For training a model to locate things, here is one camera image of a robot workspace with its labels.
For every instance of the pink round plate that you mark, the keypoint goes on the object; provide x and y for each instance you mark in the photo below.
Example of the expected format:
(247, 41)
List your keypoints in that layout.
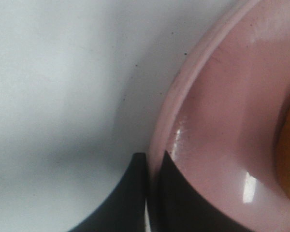
(219, 118)

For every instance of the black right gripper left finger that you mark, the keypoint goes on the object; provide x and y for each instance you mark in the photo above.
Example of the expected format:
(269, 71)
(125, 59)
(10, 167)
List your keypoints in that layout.
(124, 209)

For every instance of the burger with sesame bun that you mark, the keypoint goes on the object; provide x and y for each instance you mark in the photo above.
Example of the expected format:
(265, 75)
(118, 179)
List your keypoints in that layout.
(282, 147)

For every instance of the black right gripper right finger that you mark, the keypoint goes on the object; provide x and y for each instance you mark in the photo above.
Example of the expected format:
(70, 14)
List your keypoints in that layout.
(178, 207)

